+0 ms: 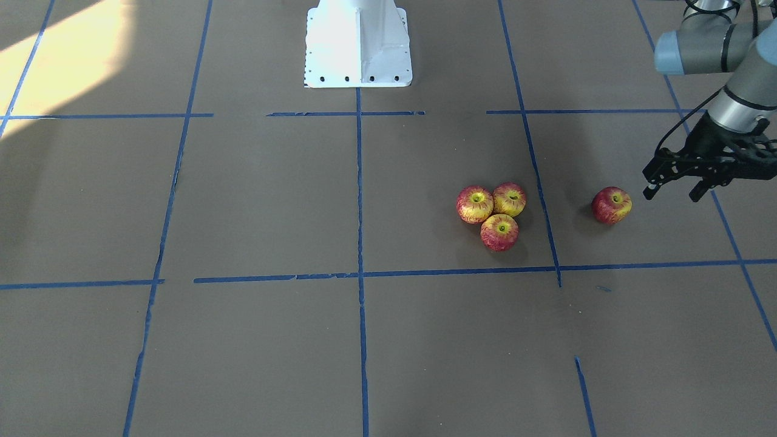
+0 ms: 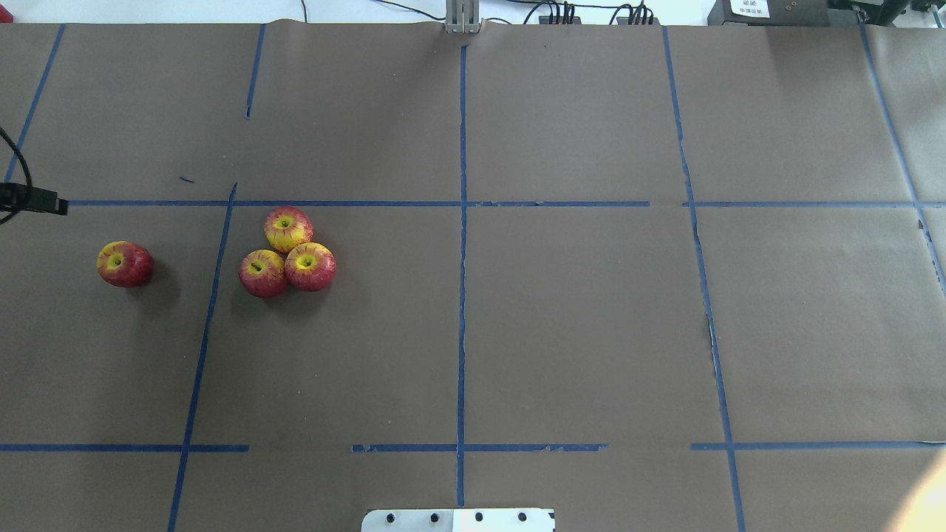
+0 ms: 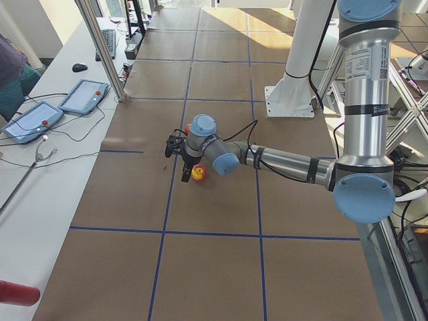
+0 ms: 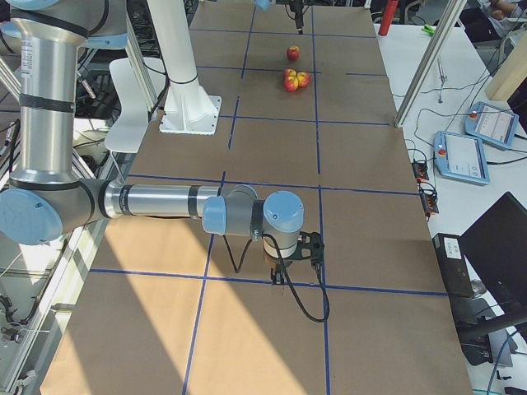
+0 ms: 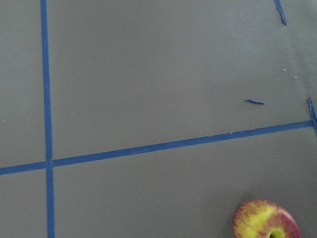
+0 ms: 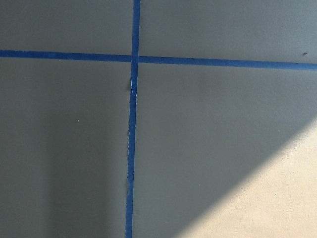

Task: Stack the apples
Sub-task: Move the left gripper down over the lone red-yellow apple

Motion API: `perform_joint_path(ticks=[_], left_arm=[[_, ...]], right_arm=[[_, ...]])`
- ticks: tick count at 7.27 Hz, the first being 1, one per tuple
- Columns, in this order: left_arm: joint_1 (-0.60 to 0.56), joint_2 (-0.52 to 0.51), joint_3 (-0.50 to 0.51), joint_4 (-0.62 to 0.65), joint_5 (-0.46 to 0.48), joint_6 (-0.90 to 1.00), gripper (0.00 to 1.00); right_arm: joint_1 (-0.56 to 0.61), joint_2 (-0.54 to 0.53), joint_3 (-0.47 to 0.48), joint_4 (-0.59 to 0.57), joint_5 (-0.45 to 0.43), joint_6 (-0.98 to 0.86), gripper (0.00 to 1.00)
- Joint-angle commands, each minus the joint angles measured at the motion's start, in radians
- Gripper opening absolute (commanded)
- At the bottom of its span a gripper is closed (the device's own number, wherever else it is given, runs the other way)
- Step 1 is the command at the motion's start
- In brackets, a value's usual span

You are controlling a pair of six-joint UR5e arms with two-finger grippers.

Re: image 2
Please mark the lone red yellow apple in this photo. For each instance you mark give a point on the lone red yellow apple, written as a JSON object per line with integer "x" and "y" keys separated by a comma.
{"x": 125, "y": 264}

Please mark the front right red apple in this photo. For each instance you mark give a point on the front right red apple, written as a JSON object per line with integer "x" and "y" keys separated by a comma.
{"x": 310, "y": 267}

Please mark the rear red yellow apple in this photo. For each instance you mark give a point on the rear red yellow apple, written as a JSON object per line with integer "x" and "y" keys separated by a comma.
{"x": 287, "y": 227}

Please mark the brown paper table cover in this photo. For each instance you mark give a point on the brown paper table cover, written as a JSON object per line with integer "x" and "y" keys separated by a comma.
{"x": 657, "y": 279}

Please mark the front left red apple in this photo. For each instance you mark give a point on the front left red apple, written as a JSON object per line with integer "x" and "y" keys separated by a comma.
{"x": 262, "y": 273}

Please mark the aluminium frame post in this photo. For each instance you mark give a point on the aluminium frame post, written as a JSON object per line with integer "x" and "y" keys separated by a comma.
{"x": 463, "y": 17}

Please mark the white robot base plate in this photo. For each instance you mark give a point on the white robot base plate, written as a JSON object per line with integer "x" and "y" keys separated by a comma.
{"x": 460, "y": 519}

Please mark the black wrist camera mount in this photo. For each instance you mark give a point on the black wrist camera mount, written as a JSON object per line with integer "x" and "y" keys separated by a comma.
{"x": 16, "y": 198}

